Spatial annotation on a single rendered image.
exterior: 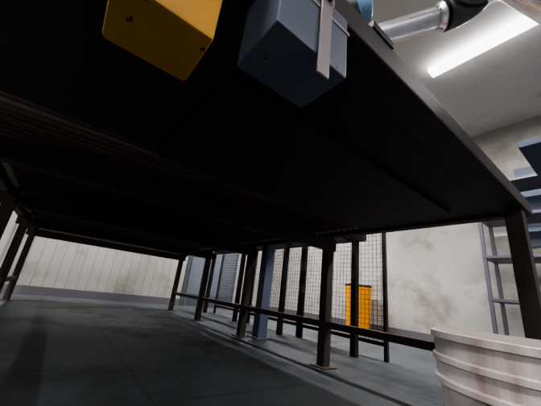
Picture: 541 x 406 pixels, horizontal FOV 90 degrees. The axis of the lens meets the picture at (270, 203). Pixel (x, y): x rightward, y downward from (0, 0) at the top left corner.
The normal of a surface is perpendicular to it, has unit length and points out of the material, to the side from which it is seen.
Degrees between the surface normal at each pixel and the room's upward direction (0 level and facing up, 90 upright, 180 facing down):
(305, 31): 90
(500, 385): 93
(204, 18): 90
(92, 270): 90
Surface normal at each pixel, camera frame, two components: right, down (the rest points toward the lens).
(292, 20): 0.61, -0.19
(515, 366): -0.82, -0.23
